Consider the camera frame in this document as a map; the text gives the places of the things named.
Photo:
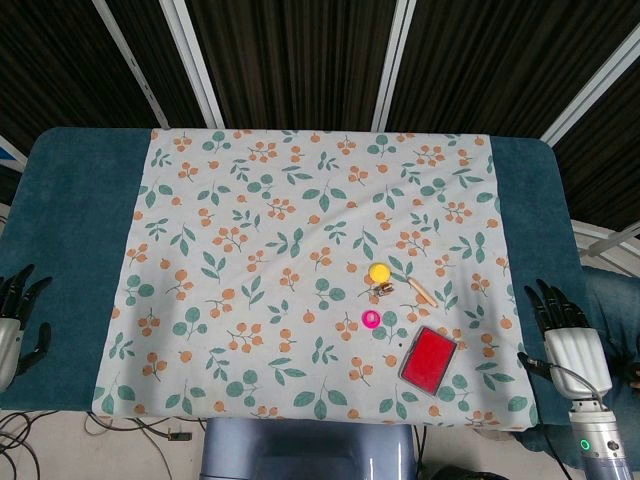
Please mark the blue jeans leg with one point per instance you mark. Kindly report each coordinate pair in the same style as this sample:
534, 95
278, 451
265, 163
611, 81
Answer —
615, 300

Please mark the red ink pad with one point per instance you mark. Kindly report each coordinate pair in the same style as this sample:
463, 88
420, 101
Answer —
428, 360

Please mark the small green connector board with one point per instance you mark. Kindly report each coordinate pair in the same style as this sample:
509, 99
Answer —
180, 436

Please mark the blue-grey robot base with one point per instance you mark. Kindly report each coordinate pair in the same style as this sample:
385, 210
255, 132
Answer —
307, 450

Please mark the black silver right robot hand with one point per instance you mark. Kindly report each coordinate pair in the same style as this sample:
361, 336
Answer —
575, 350

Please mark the floral print cloth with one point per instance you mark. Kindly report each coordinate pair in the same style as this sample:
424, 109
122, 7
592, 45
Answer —
300, 260

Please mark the white frame beam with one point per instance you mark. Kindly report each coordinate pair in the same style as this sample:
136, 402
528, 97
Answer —
132, 62
607, 242
395, 62
192, 62
592, 87

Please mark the small wooden stick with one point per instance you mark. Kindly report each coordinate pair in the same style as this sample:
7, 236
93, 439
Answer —
422, 292

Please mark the teal table cover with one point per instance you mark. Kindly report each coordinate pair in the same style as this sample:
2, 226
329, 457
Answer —
75, 250

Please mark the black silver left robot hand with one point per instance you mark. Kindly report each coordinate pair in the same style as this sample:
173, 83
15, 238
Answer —
9, 335

